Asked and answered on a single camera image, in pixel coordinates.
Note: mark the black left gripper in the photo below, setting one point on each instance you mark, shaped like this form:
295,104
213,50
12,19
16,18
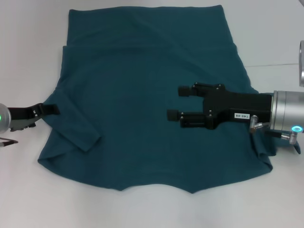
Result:
21,115

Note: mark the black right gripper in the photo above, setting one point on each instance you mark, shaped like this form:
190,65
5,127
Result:
244,108

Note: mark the teal blue shirt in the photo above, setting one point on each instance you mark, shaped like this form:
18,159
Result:
142,95

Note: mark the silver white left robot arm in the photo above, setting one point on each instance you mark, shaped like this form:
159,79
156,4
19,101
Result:
4,118

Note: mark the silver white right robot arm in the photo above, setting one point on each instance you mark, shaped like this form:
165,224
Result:
287,109

